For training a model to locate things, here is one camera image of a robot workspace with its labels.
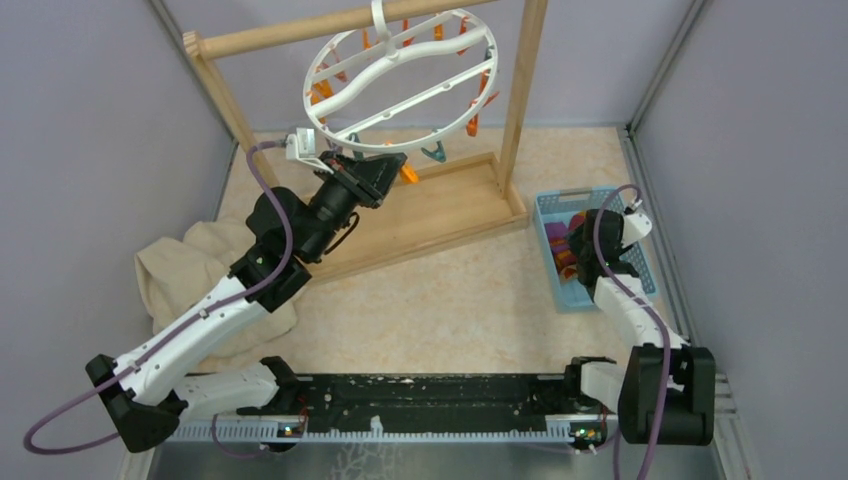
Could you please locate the teal right clothes clip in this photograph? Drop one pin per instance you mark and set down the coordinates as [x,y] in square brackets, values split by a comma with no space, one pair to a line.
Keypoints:
[438,152]

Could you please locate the light blue plastic basket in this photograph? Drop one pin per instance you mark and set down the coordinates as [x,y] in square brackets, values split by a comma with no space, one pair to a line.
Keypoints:
[570,296]

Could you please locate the purple red striped sock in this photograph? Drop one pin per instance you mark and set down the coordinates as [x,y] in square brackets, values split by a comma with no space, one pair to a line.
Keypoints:
[558,234]

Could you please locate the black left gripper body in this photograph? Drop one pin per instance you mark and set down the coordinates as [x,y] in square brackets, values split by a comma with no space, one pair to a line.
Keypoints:
[346,189]

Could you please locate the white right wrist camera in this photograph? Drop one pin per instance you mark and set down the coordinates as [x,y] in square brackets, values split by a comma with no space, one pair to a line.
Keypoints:
[637,225]

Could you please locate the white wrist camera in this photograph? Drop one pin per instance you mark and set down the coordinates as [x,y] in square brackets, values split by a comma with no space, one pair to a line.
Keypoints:
[637,225]
[300,145]

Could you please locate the teal clothes clip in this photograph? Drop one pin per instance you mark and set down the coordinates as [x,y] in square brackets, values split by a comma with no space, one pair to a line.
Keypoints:
[354,139]
[438,152]

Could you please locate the orange front clothes clip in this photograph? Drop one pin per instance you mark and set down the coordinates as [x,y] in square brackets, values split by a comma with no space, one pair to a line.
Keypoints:
[408,175]

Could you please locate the wooden hanger stand frame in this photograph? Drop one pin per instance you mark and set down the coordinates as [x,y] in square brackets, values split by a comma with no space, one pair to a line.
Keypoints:
[453,204]

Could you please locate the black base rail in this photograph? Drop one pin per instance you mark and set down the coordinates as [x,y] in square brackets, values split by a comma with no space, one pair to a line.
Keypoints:
[562,409]

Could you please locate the orange left clothes clip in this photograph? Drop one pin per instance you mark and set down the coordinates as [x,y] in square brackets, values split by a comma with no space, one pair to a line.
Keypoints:
[323,90]

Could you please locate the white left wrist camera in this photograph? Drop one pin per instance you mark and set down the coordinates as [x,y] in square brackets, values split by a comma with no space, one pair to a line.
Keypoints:
[300,145]

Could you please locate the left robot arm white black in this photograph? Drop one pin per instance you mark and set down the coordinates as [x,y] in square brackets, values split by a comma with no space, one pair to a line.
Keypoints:
[152,390]

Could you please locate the beige crumpled cloth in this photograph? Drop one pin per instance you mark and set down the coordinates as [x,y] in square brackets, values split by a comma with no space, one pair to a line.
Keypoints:
[174,274]

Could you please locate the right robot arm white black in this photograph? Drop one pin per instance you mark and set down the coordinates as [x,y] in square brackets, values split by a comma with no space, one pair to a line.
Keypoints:
[636,344]

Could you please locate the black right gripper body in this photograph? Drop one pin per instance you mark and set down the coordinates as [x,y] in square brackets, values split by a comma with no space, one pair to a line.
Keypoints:
[579,245]

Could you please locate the white round clip hanger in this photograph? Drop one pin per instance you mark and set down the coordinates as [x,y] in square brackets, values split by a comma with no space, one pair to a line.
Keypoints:
[404,80]

